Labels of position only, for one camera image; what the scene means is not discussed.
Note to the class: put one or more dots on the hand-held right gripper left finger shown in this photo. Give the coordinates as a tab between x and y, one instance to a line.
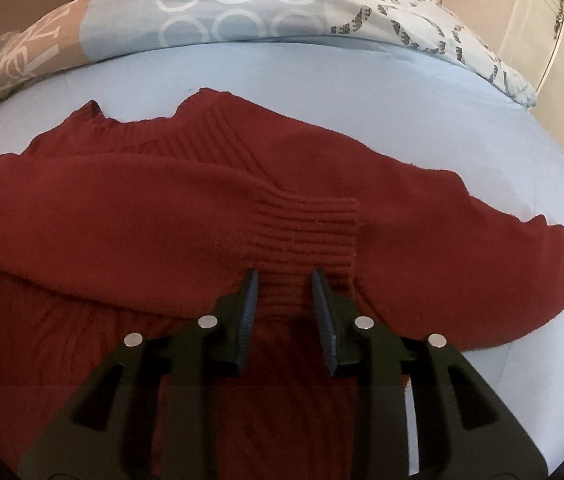
249	310

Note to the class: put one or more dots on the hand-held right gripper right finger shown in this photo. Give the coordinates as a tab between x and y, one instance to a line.
323	310

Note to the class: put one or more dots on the red knit sweater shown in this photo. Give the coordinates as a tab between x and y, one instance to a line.
161	210

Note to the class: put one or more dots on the brown headboard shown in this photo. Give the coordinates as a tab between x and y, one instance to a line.
21	15

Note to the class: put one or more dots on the patterned blue beige pillow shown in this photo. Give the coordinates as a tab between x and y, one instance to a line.
242	15

